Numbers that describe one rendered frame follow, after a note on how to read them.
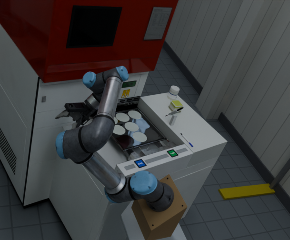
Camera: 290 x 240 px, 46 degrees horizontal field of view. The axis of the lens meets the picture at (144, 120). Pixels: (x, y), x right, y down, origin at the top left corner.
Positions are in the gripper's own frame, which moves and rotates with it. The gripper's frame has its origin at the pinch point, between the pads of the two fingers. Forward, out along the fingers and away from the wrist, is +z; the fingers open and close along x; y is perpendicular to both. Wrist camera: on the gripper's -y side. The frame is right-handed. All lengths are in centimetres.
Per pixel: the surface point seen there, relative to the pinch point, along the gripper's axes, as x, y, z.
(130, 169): -30.5, 32.4, -9.6
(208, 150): -37, 84, -50
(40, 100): 31.5, 10.9, 4.9
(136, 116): 13, 72, -27
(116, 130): 5, 53, -13
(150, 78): 149, 277, -53
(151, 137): -10, 67, -26
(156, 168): -35, 49, -19
